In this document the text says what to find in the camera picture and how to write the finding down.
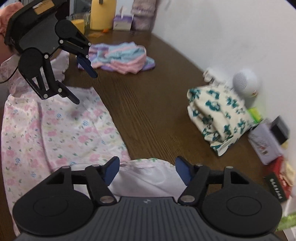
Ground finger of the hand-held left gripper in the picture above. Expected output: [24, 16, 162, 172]
[24, 53, 80, 105]
[59, 28, 98, 79]

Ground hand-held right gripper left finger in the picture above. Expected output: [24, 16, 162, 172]
[46, 156, 121, 205]

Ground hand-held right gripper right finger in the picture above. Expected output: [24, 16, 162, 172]
[175, 156, 249, 206]

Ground pastel striped garment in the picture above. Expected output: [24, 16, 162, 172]
[77, 42, 156, 75]

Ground pink floral garment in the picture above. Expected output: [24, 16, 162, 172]
[0, 50, 189, 237]

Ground person's left forearm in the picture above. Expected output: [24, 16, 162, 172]
[0, 2, 25, 67]

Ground yellow mug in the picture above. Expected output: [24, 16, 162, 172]
[70, 19, 85, 35]

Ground clear glass cup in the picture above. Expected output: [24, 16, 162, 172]
[72, 11, 91, 30]

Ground dark grey cabinet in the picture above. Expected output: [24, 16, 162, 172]
[58, 0, 93, 18]

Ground yellow thermos jug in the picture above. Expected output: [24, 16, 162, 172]
[90, 0, 116, 31]

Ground purple tissue box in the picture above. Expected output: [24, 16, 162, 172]
[113, 6, 134, 31]

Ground cream green floral garment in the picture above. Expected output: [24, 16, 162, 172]
[187, 83, 258, 157]

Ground grey tin box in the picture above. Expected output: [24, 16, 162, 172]
[248, 119, 286, 165]

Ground green packet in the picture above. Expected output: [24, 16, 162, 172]
[247, 107, 263, 123]

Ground dark red box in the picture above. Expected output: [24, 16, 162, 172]
[264, 156, 294, 203]

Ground white socket strip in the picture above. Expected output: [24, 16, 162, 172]
[203, 67, 228, 85]

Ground small wooden box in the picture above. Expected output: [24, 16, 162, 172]
[280, 160, 295, 188]

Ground small black box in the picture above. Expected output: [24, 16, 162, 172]
[270, 115, 290, 146]

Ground white round speaker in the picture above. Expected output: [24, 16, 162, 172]
[232, 70, 259, 99]

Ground green spray bottle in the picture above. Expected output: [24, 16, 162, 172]
[277, 213, 296, 232]

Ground black cable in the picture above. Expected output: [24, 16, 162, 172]
[0, 54, 21, 83]

